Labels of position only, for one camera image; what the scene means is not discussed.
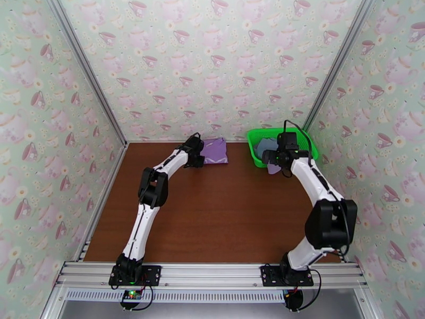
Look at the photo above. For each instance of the lavender grey garment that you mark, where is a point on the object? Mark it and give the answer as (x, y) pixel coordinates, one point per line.
(274, 170)

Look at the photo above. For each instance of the purple shirt with white print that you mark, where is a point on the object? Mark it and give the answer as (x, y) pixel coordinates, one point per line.
(216, 152)

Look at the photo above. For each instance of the blue-grey shirt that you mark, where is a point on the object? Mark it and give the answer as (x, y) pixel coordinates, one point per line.
(264, 147)

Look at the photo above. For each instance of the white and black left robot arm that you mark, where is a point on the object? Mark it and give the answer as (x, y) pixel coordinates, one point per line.
(142, 225)

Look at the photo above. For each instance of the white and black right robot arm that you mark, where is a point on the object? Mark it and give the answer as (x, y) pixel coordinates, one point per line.
(328, 225)

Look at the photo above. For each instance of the green plastic laundry basket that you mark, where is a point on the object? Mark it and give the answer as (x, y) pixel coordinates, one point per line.
(259, 163)

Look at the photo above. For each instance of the aluminium table side rail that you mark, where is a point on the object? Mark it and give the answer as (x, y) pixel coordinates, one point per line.
(103, 201)

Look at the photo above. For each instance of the aluminium corner post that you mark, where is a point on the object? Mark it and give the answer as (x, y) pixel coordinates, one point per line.
(339, 62)
(87, 69)

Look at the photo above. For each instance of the aluminium mounting rail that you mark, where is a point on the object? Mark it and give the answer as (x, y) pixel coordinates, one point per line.
(212, 275)

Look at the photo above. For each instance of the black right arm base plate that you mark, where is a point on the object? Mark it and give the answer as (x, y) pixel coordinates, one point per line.
(270, 275)

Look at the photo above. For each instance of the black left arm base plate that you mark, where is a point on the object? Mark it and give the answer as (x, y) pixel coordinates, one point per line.
(151, 275)

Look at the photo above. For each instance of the aluminium frame leg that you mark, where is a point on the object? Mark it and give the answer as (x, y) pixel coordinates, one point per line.
(49, 308)
(370, 308)

